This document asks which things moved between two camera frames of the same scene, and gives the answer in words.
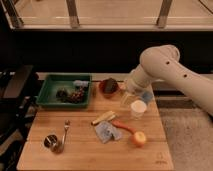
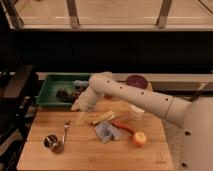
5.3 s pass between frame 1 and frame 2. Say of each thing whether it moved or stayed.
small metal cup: stayed
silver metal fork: stayed
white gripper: moved
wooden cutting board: stayed
